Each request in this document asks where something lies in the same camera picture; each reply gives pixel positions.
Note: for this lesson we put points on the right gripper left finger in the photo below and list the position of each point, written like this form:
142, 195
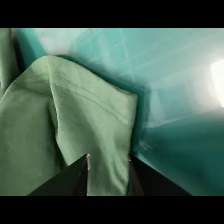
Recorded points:
68, 181

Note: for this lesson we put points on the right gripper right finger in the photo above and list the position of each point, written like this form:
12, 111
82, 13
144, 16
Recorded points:
150, 182

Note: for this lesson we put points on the green shirt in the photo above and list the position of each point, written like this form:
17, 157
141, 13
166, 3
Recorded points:
66, 116

